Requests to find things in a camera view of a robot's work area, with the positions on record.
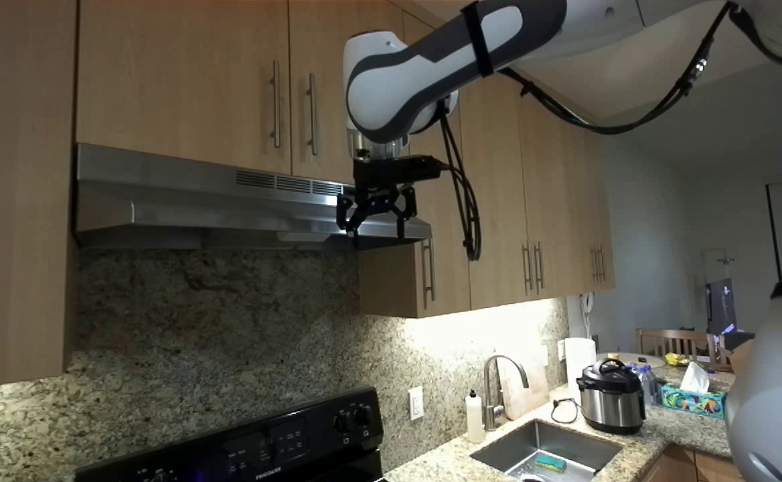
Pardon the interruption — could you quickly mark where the dark monitor screen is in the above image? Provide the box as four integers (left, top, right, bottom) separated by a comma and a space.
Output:
701, 276, 739, 339

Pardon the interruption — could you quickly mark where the black stove control panel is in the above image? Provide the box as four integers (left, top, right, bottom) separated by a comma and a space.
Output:
73, 386, 387, 482

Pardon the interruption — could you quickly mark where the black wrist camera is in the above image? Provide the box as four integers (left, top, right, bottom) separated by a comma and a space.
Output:
357, 155, 454, 184

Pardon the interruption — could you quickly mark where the metal kitchen faucet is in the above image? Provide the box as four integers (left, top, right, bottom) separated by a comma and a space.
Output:
483, 350, 533, 434

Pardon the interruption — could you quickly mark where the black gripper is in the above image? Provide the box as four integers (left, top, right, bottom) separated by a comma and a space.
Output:
335, 177, 415, 243

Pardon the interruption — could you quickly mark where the wooden cabinet over hood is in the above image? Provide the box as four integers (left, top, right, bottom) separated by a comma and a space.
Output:
76, 0, 430, 184

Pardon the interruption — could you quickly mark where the wooden chair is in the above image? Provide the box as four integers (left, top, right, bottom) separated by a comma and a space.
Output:
636, 326, 714, 361

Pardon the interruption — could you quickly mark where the stainless steel range hood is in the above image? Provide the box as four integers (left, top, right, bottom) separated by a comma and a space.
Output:
73, 141, 435, 252

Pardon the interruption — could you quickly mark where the clear water bottle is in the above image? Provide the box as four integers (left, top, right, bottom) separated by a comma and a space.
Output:
633, 355, 661, 408

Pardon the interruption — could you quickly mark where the stainless steel sink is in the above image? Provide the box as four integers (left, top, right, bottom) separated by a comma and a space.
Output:
470, 416, 625, 480

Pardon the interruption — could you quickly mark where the silver electric pressure cooker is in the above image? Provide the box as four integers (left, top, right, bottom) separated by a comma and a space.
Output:
577, 353, 649, 436

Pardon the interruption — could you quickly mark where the tall wooden side cabinet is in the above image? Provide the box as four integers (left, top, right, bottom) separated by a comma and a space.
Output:
0, 0, 80, 394

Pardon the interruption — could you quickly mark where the black cooker power cord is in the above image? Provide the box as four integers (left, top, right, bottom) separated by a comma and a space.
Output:
549, 396, 582, 426

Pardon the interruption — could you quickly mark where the green and yellow sponge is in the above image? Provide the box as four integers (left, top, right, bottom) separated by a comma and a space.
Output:
533, 450, 574, 476

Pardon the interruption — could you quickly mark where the long wooden wall cabinet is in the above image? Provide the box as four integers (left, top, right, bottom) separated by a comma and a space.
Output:
357, 0, 617, 322

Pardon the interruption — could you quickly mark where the white soap bottle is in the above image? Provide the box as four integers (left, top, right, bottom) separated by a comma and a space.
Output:
464, 386, 489, 441

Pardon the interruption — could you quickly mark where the teal tissue box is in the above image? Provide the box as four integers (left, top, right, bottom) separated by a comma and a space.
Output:
657, 359, 731, 422

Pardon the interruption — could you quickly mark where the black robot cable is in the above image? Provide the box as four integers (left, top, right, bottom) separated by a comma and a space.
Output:
435, 0, 782, 263

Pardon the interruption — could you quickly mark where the white paper towel roll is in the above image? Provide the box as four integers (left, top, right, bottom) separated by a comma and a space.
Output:
560, 334, 601, 389

